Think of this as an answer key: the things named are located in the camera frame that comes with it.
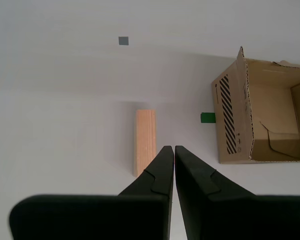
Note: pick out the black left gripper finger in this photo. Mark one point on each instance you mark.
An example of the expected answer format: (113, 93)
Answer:
(215, 212)
(140, 210)

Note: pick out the light wooden block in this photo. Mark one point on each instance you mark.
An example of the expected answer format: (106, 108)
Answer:
(145, 135)

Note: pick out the open brown cardboard box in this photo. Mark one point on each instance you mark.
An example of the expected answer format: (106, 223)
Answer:
(272, 112)

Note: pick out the small green tape piece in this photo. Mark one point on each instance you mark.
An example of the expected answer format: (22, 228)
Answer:
(207, 118)

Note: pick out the grey tape square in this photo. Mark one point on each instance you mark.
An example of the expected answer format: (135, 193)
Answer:
(123, 40)

